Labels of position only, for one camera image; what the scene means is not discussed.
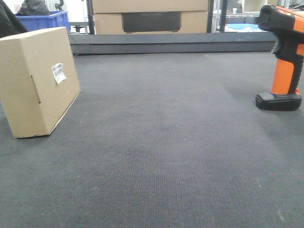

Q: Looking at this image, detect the brown cardboard box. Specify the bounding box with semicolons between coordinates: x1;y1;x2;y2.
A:
0;27;80;138

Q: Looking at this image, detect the large cardboard box lower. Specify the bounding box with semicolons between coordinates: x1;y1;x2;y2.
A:
94;11;208;35

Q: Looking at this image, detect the large cardboard box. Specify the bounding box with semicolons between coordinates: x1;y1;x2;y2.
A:
92;0;209;13
94;11;208;35

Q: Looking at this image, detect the large cardboard box upper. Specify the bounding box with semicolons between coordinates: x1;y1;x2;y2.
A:
92;0;209;13

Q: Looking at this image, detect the white barcode label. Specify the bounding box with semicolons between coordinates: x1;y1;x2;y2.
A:
52;63;66;84

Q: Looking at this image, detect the light blue tray background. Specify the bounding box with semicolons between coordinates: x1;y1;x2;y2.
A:
225;23;262;33

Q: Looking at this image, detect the blue plastic crate background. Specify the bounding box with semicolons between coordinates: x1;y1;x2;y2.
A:
16;11;70;32

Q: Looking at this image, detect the black bag in crate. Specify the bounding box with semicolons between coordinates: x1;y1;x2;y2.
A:
16;0;50;16

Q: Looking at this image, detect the orange black barcode scanner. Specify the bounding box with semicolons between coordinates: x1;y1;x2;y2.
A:
255;5;304;111

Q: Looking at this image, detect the grey conveyor rail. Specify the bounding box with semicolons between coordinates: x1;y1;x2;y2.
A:
68;32;276;55

